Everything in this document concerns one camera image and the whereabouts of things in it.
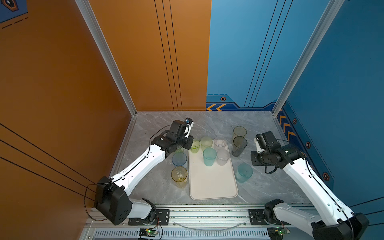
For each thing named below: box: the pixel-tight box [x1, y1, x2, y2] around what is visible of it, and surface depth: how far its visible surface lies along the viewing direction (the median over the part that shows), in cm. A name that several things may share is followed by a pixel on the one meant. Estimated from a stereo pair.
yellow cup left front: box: [171, 166, 188, 189], surface depth 77 cm
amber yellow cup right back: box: [232, 126, 247, 142], surface depth 94 cm
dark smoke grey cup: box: [231, 136, 248, 157], surface depth 91 cm
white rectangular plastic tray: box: [188, 145, 238, 201], surface depth 87 cm
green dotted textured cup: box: [200, 136, 213, 152], surface depth 94 cm
